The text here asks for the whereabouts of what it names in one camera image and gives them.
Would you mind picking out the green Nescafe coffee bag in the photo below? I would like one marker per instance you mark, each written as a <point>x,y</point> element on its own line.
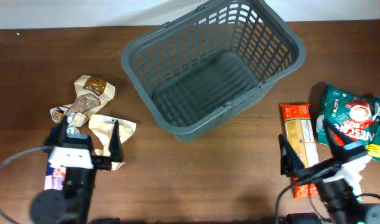
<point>356,116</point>

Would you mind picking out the beige brown snack bag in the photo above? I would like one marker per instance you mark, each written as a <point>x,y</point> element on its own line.
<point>93,94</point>

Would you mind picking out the Kleenex tissue multipack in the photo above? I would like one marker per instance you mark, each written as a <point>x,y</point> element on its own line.
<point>54,177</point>

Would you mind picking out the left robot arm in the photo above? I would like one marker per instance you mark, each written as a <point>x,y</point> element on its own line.
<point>72,203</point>

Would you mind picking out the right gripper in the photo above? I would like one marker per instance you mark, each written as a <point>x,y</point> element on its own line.
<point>321,168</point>

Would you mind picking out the grey plastic basket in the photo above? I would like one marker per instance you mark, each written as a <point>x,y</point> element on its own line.
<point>211,64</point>

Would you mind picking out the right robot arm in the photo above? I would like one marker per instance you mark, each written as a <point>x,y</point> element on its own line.
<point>338,198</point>

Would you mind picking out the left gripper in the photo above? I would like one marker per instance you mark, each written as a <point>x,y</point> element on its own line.
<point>100,160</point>

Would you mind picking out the orange spaghetti pasta packet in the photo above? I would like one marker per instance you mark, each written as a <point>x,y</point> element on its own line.
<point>299,133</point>

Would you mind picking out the crumpled beige paper bag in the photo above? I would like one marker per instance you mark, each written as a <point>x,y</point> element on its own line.
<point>102,127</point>

